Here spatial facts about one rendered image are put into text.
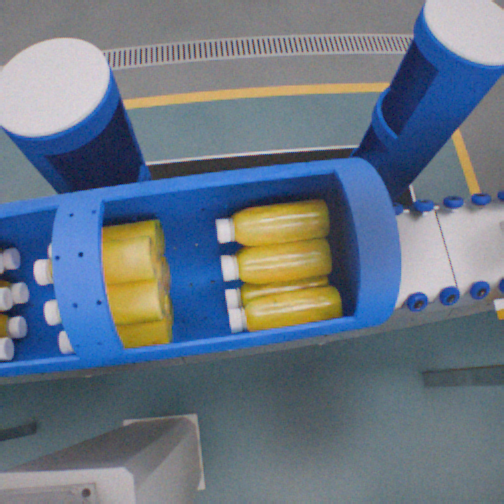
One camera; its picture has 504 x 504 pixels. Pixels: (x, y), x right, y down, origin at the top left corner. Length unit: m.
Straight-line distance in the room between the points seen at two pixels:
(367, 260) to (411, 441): 1.41
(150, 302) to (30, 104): 0.56
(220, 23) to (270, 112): 0.70
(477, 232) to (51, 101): 0.99
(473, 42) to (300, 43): 1.47
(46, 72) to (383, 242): 0.81
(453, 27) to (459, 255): 0.59
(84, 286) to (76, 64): 0.60
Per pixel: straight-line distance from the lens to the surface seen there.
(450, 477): 2.01
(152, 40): 2.56
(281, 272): 0.69
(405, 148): 1.47
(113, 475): 0.62
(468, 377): 1.58
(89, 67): 1.01
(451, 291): 0.89
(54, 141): 0.95
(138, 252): 0.61
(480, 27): 1.28
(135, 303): 0.63
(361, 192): 0.59
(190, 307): 0.79
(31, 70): 1.07
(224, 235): 0.68
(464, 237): 1.01
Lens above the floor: 1.74
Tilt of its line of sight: 72 degrees down
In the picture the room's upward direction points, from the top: 8 degrees clockwise
